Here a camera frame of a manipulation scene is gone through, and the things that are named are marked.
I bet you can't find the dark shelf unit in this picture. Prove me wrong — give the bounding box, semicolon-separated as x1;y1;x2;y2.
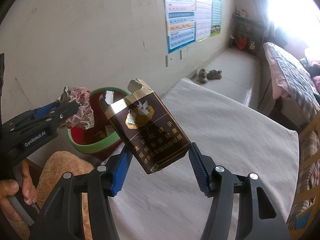
229;14;267;56

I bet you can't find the person's left hand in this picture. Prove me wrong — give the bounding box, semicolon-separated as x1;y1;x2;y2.
0;160;38;222

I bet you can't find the wooden toy rack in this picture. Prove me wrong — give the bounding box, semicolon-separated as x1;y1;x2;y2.
287;116;319;239

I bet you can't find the blue wall poster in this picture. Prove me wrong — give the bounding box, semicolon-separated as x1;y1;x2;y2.
164;0;195;53

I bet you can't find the bed with plaid blanket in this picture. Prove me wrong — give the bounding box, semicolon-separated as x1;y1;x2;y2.
257;42;319;131

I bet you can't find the silver brown wrapper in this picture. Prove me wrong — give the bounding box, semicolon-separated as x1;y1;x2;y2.
58;86;94;130

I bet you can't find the red bucket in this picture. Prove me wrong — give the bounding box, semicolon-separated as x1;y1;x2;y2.
236;36;247;51

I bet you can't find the white wall chart poster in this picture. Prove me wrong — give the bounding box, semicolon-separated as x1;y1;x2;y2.
195;0;213;41

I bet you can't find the brown gold cigarette pack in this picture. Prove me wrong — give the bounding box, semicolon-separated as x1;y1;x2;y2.
99;79;190;174

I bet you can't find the orange plush cushion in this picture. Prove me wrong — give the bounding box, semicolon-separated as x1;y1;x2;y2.
15;151;96;240

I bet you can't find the green edged wall poster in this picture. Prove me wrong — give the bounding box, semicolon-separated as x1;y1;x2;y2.
210;0;222;36

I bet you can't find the red bin green rim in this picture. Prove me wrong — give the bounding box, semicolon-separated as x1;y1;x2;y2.
67;87;128;160

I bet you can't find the pair of grey shoes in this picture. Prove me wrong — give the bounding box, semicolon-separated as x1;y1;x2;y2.
197;68;222;83

